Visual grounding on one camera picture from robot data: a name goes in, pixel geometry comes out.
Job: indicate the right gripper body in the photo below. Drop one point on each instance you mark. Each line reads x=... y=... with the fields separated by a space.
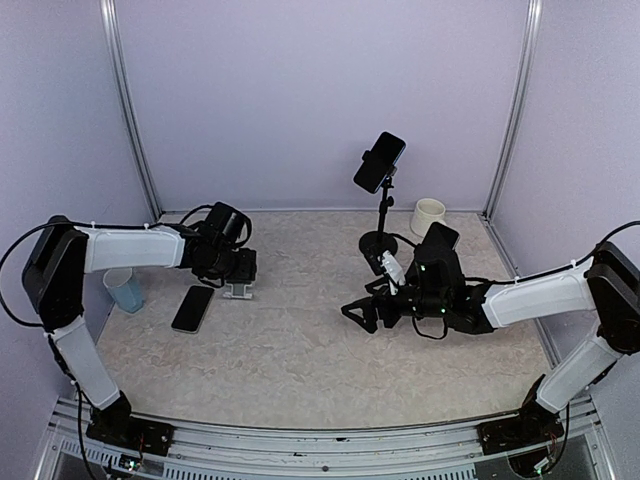
x=394 y=314

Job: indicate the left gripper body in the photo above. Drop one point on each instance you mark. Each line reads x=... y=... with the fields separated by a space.
x=246 y=270

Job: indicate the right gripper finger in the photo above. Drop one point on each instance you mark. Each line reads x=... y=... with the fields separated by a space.
x=375 y=290
x=364 y=316

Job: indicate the white folding phone stand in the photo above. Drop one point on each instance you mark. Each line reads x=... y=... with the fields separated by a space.
x=238 y=290

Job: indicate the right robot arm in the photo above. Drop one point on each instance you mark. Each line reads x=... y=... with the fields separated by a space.
x=604 y=281

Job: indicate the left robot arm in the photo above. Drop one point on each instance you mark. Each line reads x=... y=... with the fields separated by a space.
x=66 y=253

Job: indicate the tall black phone stand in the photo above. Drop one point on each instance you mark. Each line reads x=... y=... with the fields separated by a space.
x=374 y=243

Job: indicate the blue phone on tall stand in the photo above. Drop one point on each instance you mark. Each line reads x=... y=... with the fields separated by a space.
x=378 y=162

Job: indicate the cream mug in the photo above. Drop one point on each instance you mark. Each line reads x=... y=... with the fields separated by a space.
x=426 y=212

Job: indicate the teal mug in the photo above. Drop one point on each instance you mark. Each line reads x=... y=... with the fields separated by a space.
x=124 y=288

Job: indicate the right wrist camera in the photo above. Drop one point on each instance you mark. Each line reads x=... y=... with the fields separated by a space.
x=385 y=264

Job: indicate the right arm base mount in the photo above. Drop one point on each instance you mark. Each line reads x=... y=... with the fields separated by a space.
x=525 y=429

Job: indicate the aluminium front rail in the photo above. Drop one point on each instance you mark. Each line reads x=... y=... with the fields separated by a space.
x=201 y=450

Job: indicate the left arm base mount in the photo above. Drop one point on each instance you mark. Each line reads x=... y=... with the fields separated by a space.
x=141 y=435

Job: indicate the left aluminium corner post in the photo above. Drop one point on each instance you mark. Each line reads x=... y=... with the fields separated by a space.
x=110 y=23

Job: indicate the aluminium corner post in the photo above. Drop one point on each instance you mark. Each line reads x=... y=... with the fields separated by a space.
x=517 y=107
x=110 y=23

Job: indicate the right aluminium corner post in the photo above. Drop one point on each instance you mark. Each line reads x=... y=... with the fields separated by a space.
x=517 y=107

